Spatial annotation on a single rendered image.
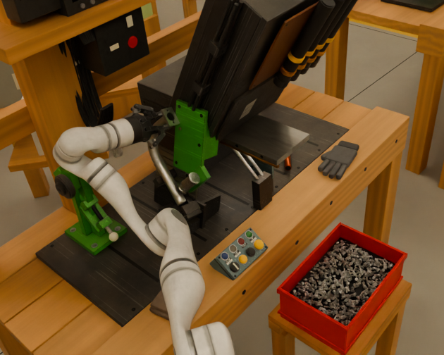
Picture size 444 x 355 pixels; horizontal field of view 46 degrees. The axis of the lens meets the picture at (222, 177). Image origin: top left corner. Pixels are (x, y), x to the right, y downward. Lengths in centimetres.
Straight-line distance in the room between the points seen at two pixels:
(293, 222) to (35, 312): 78
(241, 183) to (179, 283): 74
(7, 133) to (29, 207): 177
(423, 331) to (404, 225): 66
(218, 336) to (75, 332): 60
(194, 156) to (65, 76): 43
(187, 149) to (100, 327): 54
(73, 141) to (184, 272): 42
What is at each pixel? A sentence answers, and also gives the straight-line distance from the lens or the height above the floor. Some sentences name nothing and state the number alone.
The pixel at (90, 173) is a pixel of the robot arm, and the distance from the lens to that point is 132.
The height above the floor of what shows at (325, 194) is 90.
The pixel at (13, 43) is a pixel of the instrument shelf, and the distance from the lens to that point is 138.
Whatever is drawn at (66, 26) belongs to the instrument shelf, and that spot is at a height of 153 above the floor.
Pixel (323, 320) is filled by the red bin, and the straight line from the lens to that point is 140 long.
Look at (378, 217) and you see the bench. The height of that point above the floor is 43.
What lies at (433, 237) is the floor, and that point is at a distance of 294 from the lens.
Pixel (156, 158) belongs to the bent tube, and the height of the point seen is 110.
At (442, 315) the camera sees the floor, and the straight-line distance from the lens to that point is 262.
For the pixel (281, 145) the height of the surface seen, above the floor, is 113.
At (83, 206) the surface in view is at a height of 104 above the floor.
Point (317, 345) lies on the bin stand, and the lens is 148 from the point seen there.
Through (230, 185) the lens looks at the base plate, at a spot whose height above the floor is 90.
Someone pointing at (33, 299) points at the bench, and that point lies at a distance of 162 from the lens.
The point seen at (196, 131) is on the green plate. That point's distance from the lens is 149.
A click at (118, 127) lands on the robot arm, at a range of 140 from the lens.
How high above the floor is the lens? 203
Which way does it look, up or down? 39 degrees down
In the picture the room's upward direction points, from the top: 6 degrees counter-clockwise
